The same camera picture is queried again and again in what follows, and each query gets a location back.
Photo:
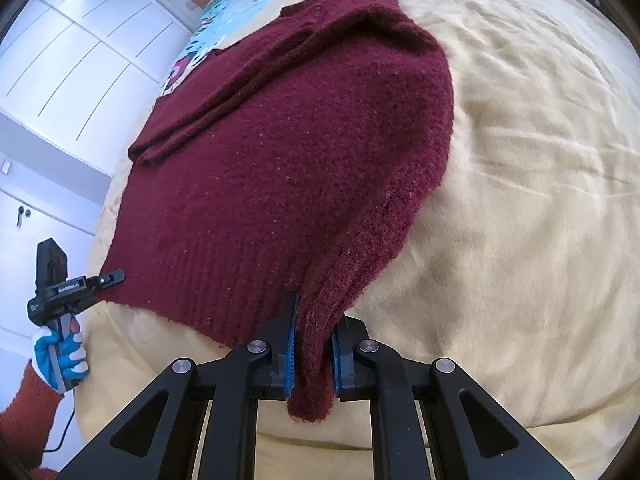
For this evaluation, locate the white wall switch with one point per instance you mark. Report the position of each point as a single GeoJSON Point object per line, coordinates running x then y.
{"type": "Point", "coordinates": [5, 166]}

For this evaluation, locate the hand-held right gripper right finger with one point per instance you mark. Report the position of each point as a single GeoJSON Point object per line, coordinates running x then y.
{"type": "Point", "coordinates": [341, 365]}

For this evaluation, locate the maroon knit sweater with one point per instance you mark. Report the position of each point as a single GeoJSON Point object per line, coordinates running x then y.
{"type": "Point", "coordinates": [280, 170]}

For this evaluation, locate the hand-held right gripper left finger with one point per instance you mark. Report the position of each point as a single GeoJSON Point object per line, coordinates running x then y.
{"type": "Point", "coordinates": [292, 345]}

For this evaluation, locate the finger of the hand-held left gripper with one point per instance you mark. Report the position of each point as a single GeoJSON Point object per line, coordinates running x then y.
{"type": "Point", "coordinates": [112, 277]}

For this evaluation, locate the yellow printed blanket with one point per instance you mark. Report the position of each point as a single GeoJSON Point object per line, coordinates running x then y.
{"type": "Point", "coordinates": [525, 210]}

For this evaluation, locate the person's left forearm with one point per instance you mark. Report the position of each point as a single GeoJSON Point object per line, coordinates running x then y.
{"type": "Point", "coordinates": [25, 420]}

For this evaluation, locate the white wardrobe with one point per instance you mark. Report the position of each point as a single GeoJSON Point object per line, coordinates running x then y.
{"type": "Point", "coordinates": [75, 60]}

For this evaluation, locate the person's left hand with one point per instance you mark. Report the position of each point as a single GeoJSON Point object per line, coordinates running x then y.
{"type": "Point", "coordinates": [42, 350]}

